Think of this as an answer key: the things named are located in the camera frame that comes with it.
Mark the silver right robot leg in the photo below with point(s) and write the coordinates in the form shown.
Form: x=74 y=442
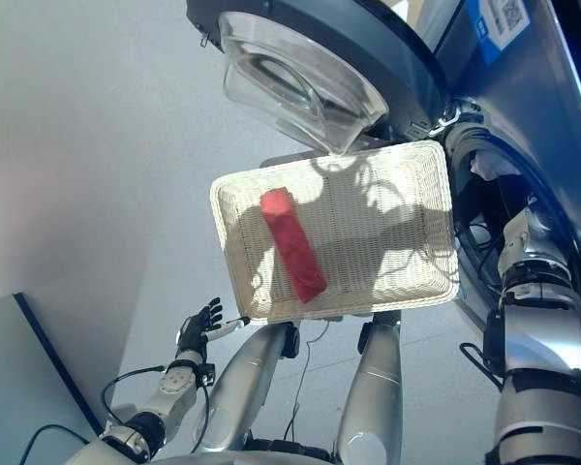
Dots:
x=373 y=387

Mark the silver robot leg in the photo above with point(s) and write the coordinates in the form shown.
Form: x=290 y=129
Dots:
x=373 y=387
x=247 y=378

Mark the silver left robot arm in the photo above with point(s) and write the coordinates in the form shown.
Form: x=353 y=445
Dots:
x=174 y=385

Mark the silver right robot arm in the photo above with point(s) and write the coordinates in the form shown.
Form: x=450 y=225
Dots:
x=537 y=339

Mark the round glass washer door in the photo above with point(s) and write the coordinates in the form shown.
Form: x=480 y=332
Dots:
x=368 y=39

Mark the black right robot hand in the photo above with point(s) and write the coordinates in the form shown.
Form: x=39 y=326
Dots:
x=513 y=198

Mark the silver left robot leg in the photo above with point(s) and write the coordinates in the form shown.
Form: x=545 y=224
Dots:
x=247 y=378

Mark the silver robot torso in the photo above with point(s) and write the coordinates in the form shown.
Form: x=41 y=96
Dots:
x=281 y=448

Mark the dark grey washing machine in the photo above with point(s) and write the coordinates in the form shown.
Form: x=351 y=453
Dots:
x=537 y=97

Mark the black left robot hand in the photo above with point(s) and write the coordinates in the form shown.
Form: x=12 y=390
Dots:
x=193 y=331

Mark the cream wicker basket tray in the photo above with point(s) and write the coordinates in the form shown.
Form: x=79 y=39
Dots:
x=368 y=252

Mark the blue white label sticker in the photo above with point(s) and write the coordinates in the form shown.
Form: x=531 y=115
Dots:
x=498 y=29

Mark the red cloth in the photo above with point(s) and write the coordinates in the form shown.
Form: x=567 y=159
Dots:
x=295 y=252

